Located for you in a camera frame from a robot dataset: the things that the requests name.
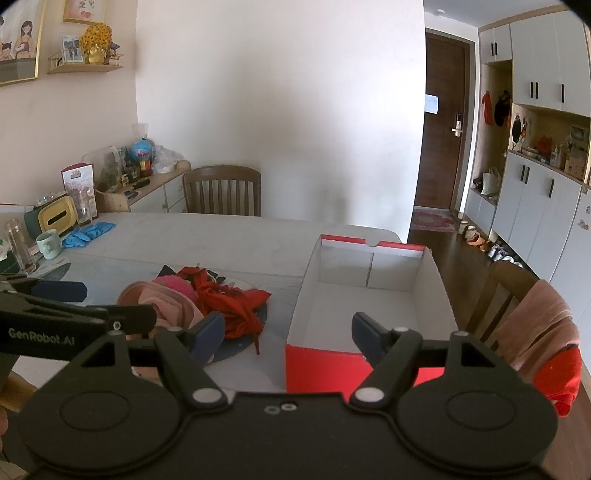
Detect pink scarf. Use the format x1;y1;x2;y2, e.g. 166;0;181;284
496;279;580;384

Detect white tote bag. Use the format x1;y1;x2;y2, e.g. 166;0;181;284
480;167;503;197

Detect wooden chair with scarf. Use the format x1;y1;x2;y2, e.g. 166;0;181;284
466;262;541;352

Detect blue globe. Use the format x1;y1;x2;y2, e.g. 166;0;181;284
130;138;154;176

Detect pink plush apple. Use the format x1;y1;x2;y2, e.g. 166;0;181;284
153;275;199;301

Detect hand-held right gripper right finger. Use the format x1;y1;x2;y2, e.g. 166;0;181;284
349;312;514;411

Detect row of shoes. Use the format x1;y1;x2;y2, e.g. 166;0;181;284
455;219;525;268

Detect brown wooden door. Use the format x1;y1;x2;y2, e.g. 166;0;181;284
413;28;472;210

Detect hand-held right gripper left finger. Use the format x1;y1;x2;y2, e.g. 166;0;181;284
69;313;229;411

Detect pink fleece cloth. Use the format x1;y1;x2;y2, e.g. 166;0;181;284
116;281;206;330

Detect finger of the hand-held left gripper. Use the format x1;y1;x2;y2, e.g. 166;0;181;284
0;295;157;334
0;273;88;304

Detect red garment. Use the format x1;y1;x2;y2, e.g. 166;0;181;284
538;346;583;418

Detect small photo frame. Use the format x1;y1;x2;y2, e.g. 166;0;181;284
61;36;85;63

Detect large framed picture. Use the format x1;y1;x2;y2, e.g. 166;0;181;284
0;0;47;88

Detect sunflower decoration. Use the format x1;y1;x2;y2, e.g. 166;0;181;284
78;23;114;65

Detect red standing card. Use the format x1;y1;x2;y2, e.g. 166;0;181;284
60;162;95;195

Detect white sideboard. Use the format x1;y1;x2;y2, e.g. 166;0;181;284
95;161;192;214

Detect green mug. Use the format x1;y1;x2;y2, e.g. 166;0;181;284
36;229;63;260

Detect yellow tissue box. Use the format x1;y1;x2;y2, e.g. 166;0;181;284
25;196;78;241

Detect blue gloves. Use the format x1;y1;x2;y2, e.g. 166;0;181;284
61;222;116;249

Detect clear plastic bag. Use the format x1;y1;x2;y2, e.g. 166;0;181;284
152;145;178;175

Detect wooden slatted chair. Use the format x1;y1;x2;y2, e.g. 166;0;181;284
182;165;262;217

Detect wooden wall shelf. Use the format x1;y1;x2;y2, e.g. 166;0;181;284
47;51;124;75

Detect white wall cabinets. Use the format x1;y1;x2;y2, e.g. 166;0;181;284
462;4;591;315

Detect red patterned rug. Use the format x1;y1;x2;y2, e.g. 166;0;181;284
411;207;458;234

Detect clear glass bottle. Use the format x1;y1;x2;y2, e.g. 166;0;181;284
4;218;38;275

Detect black hat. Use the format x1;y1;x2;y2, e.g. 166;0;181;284
494;91;512;127

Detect red and white cardboard box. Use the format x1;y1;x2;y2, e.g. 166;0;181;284
285;234;459;394

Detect small framed picture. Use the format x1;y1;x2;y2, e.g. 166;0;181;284
62;0;109;25

